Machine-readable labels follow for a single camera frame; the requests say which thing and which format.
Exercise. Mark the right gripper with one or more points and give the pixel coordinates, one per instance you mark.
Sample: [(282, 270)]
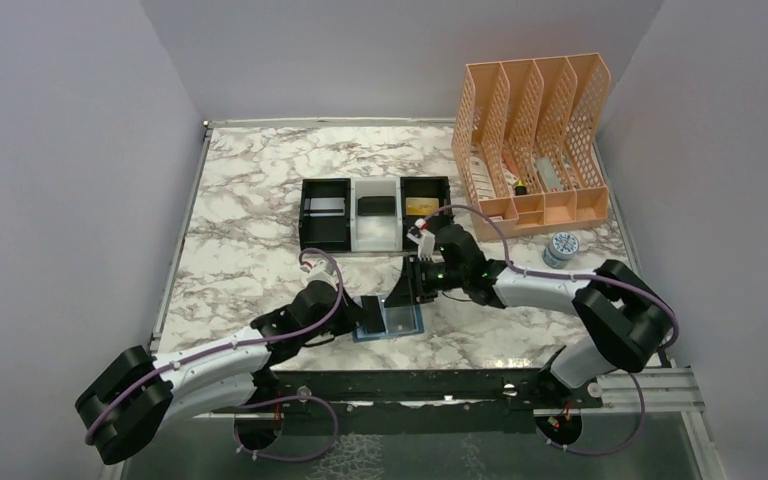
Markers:
[(407, 290)]

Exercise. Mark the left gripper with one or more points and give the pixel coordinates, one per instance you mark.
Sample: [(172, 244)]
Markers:
[(352, 314)]

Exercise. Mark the blue card holder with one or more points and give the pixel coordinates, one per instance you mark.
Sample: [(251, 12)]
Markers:
[(399, 322)]

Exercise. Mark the black credit card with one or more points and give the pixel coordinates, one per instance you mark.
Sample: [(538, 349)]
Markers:
[(374, 321), (376, 206)]

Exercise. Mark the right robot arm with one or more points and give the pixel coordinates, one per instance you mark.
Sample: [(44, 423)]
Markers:
[(626, 322)]

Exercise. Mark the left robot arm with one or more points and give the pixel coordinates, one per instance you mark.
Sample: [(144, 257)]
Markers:
[(139, 393)]

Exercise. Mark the gold credit card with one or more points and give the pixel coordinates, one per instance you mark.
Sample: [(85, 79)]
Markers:
[(420, 206)]

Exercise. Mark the black white card tray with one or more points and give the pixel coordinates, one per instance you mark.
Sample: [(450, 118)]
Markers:
[(365, 234)]

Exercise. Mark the white magnetic stripe card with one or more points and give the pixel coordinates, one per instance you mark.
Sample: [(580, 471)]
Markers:
[(324, 206)]

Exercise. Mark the white labelled box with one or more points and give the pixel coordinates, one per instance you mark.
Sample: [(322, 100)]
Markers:
[(480, 177)]

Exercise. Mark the yellow tipped marker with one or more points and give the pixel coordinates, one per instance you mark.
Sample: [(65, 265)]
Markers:
[(520, 188)]

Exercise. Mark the orange file organizer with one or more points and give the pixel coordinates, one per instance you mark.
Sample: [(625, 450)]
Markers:
[(513, 112)]

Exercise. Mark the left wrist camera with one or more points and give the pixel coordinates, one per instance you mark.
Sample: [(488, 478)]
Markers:
[(321, 270)]

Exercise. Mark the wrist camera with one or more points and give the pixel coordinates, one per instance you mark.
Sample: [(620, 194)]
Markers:
[(321, 270), (423, 239)]

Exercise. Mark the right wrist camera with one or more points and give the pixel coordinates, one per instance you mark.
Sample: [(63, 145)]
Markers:
[(423, 239)]

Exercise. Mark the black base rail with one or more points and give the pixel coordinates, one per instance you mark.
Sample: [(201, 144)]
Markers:
[(395, 402)]

